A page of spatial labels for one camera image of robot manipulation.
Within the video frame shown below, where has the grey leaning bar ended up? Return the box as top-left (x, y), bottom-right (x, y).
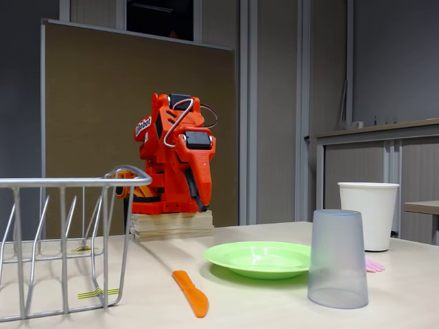
top-left (339, 80), bottom-right (349, 128)

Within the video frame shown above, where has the metal wire dish rack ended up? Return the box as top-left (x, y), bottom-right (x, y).
top-left (0, 164), bottom-right (153, 323)

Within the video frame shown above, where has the white paper cup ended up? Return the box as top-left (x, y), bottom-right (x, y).
top-left (337, 182), bottom-right (401, 253)

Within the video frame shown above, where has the grey side table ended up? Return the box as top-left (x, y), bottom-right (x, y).
top-left (403, 200), bottom-right (439, 246)

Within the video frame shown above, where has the wooden base block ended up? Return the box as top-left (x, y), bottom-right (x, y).
top-left (130, 209), bottom-right (215, 243)

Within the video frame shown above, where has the orange table clamp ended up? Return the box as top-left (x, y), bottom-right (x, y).
top-left (104, 169), bottom-right (162, 200)

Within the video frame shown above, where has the dark glass panel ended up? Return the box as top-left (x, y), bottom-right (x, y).
top-left (126, 0), bottom-right (195, 42)

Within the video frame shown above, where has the white servo cable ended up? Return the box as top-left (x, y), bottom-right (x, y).
top-left (163, 98), bottom-right (195, 149)

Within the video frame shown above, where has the orange plastic knife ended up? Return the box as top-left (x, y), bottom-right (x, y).
top-left (171, 269), bottom-right (210, 319)

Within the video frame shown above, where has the brown partition board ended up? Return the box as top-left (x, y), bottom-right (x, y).
top-left (40, 19), bottom-right (237, 237)

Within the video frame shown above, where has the green plastic plate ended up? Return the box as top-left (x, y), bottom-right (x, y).
top-left (203, 241), bottom-right (313, 280)

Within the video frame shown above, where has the pink plastic fork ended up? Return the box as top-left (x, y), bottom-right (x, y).
top-left (365, 258), bottom-right (385, 274)

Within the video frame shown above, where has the black servo cable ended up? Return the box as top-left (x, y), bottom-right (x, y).
top-left (200, 103), bottom-right (220, 130)

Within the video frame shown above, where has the translucent grey plastic cup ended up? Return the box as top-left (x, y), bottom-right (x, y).
top-left (307, 208), bottom-right (370, 310)

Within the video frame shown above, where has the grey cabinet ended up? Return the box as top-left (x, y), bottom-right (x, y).
top-left (313, 118), bottom-right (439, 246)

